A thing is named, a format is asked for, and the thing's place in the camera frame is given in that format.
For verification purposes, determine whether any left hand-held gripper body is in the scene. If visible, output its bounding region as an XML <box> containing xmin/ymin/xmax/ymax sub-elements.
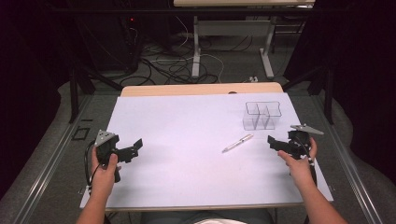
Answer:
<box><xmin>93</xmin><ymin>129</ymin><xmax>140</xmax><ymax>184</ymax></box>

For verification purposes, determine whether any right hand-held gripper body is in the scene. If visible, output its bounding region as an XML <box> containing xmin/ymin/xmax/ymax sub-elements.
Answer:
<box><xmin>287</xmin><ymin>123</ymin><xmax>325</xmax><ymax>161</ymax></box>

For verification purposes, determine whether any person's right hand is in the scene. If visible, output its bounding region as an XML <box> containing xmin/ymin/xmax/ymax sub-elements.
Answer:
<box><xmin>276</xmin><ymin>136</ymin><xmax>318</xmax><ymax>188</ymax></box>

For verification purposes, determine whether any person's left hand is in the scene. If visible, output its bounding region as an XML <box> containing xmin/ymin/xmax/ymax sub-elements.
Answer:
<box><xmin>90</xmin><ymin>146</ymin><xmax>122</xmax><ymax>195</ymax></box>

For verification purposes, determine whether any clear plastic divided organizer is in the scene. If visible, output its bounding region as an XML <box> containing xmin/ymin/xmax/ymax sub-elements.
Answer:
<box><xmin>242</xmin><ymin>101</ymin><xmax>283</xmax><ymax>132</ymax></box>

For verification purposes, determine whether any white pen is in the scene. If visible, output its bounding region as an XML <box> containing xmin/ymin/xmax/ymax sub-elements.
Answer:
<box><xmin>221</xmin><ymin>133</ymin><xmax>254</xmax><ymax>154</ymax></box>

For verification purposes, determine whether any white table mat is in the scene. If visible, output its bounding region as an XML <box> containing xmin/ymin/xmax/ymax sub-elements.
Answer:
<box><xmin>79</xmin><ymin>91</ymin><xmax>334</xmax><ymax>210</ymax></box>

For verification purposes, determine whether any black metal stand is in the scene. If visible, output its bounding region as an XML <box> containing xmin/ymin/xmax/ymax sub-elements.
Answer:
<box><xmin>281</xmin><ymin>63</ymin><xmax>334</xmax><ymax>126</ymax></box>
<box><xmin>68</xmin><ymin>59</ymin><xmax>124</xmax><ymax>124</ymax></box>

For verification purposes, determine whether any black computer tower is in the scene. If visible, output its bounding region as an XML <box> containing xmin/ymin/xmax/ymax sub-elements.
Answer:
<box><xmin>118</xmin><ymin>14</ymin><xmax>142</xmax><ymax>75</ymax></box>

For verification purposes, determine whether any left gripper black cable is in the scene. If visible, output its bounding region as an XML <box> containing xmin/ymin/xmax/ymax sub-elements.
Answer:
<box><xmin>83</xmin><ymin>139</ymin><xmax>105</xmax><ymax>195</ymax></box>

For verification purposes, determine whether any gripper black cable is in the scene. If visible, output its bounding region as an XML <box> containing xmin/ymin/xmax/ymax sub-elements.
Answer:
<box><xmin>83</xmin><ymin>139</ymin><xmax>105</xmax><ymax>195</ymax></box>
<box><xmin>294</xmin><ymin>135</ymin><xmax>318</xmax><ymax>189</ymax></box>

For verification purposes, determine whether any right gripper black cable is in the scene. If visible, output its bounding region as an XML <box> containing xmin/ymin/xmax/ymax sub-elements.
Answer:
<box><xmin>294</xmin><ymin>135</ymin><xmax>318</xmax><ymax>189</ymax></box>

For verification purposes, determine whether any aluminium floor rail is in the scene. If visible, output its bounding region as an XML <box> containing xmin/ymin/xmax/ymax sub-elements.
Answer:
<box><xmin>310</xmin><ymin>93</ymin><xmax>385</xmax><ymax>224</ymax></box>
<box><xmin>11</xmin><ymin>93</ymin><xmax>95</xmax><ymax>224</ymax></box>

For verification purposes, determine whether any tangle of floor cables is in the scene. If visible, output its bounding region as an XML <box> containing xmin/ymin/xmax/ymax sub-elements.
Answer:
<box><xmin>119</xmin><ymin>15</ymin><xmax>254</xmax><ymax>87</ymax></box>

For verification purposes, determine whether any white desk frame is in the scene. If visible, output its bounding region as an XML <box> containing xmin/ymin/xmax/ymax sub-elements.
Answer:
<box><xmin>173</xmin><ymin>0</ymin><xmax>316</xmax><ymax>80</ymax></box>

